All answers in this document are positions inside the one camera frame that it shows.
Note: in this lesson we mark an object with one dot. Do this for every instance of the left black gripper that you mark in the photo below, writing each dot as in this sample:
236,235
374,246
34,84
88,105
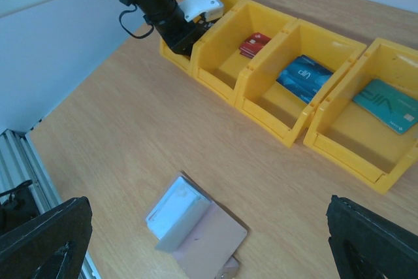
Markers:
181,38

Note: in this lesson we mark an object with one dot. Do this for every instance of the teal card stack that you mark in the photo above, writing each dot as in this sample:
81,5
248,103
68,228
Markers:
395,109

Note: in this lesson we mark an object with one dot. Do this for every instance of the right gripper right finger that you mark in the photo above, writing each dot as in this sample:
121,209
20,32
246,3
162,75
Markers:
366,245

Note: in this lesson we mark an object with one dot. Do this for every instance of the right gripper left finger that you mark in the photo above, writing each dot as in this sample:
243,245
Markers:
52,245

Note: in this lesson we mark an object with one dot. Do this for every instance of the red card stack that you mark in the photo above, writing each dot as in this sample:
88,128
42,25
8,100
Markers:
253,45

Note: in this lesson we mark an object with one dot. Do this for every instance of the blue card stack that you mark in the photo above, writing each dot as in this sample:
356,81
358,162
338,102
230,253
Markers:
304,77

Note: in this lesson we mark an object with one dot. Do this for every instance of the yellow bin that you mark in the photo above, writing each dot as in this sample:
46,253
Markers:
272,106
353,138
228,5
216,61

